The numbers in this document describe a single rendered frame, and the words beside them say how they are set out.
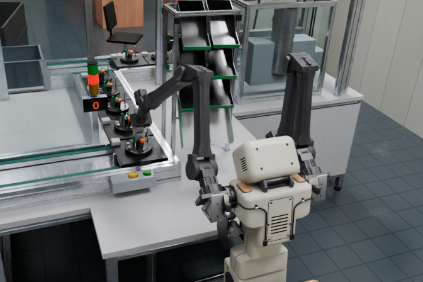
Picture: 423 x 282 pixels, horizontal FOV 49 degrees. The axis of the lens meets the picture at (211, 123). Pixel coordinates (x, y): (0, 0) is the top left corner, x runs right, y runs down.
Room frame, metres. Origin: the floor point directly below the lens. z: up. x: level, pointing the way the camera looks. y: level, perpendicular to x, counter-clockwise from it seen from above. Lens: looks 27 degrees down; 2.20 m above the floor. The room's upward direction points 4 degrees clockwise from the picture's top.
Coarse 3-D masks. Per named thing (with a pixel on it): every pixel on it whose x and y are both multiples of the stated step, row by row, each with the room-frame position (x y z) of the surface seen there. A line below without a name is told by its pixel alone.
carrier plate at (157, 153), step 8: (152, 136) 2.23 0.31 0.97; (152, 144) 2.14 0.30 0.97; (120, 152) 2.04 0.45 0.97; (152, 152) 2.06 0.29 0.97; (160, 152) 2.06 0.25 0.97; (120, 160) 1.96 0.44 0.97; (128, 160) 1.97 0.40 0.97; (136, 160) 1.97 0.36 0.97; (144, 160) 1.98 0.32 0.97; (152, 160) 1.99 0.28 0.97; (160, 160) 2.00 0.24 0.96
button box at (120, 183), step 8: (112, 176) 1.83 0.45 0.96; (120, 176) 1.84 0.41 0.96; (128, 176) 1.84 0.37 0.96; (144, 176) 1.85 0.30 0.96; (152, 176) 1.86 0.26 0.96; (112, 184) 1.78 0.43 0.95; (120, 184) 1.79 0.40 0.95; (128, 184) 1.80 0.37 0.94; (136, 184) 1.82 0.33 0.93; (144, 184) 1.84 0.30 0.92; (152, 184) 1.85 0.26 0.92; (112, 192) 1.78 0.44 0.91; (120, 192) 1.79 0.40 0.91
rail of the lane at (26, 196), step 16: (176, 160) 2.02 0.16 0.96; (80, 176) 1.81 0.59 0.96; (96, 176) 1.82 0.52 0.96; (160, 176) 1.94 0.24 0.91; (176, 176) 1.98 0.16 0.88; (0, 192) 1.65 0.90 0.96; (16, 192) 1.67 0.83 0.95; (32, 192) 1.70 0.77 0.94; (48, 192) 1.72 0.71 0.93; (64, 192) 1.75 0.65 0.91; (80, 192) 1.78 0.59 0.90; (96, 192) 1.81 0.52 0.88; (0, 208) 1.64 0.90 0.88; (16, 208) 1.67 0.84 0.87
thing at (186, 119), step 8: (184, 112) 2.23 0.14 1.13; (192, 112) 2.23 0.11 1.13; (184, 120) 2.19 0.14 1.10; (192, 120) 2.20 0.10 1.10; (184, 128) 2.16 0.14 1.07; (192, 128) 2.17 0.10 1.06; (184, 136) 2.13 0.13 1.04; (192, 136) 2.14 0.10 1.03; (184, 144) 2.10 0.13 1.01; (192, 144) 2.11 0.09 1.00
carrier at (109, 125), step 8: (104, 120) 2.34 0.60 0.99; (112, 120) 2.39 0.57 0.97; (120, 120) 2.35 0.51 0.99; (104, 128) 2.28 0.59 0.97; (112, 128) 2.29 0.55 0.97; (120, 128) 2.25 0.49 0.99; (128, 128) 2.25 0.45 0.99; (144, 128) 2.31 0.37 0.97; (112, 136) 2.20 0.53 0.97; (120, 136) 2.21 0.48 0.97; (128, 136) 2.21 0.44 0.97
